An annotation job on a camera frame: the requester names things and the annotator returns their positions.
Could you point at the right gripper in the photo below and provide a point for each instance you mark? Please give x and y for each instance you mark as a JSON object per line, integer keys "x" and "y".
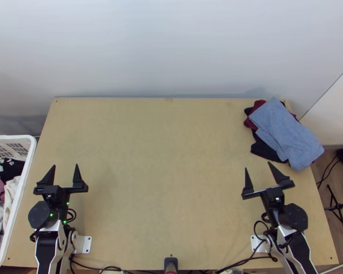
{"x": 267, "y": 195}

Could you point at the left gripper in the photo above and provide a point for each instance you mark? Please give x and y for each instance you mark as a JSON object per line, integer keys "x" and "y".
{"x": 64, "y": 190}

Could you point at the light blue t-shirt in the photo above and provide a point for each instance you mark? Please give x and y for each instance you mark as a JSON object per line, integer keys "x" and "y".
{"x": 285, "y": 134}

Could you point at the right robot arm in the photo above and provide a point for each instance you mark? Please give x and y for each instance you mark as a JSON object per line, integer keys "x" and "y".
{"x": 293, "y": 217}

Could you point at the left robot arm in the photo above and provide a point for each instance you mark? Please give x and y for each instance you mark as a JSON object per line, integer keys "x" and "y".
{"x": 43, "y": 217}

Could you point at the white laundry basket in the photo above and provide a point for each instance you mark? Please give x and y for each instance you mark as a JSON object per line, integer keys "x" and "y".
{"x": 27, "y": 171}

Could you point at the heap of clothes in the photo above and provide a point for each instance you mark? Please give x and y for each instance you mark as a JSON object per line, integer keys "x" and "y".
{"x": 8, "y": 197}

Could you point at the dark red garment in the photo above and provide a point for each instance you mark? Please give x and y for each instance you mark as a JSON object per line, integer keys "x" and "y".
{"x": 250, "y": 122}

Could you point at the black tripod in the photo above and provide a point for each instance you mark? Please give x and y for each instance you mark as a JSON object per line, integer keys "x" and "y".
{"x": 336, "y": 207}

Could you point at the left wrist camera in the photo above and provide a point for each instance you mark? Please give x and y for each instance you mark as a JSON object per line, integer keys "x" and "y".
{"x": 51, "y": 197}

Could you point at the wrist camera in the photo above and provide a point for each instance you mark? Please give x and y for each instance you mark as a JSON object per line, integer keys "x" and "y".
{"x": 51, "y": 197}
{"x": 276, "y": 201}

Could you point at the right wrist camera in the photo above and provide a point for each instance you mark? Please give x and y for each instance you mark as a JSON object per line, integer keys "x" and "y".
{"x": 276, "y": 201}

